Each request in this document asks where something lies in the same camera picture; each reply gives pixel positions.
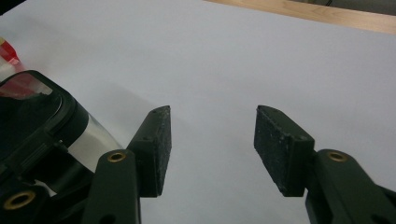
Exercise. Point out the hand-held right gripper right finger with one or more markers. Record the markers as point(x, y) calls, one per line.
point(280, 149)

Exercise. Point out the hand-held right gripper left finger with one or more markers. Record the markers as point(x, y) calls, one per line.
point(152, 149)

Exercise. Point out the red and white spouted pouch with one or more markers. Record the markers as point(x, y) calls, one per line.
point(7, 55)

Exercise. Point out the white paper sheet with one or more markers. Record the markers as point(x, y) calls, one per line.
point(233, 62)

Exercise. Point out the wooden table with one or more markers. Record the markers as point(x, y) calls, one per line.
point(311, 14)

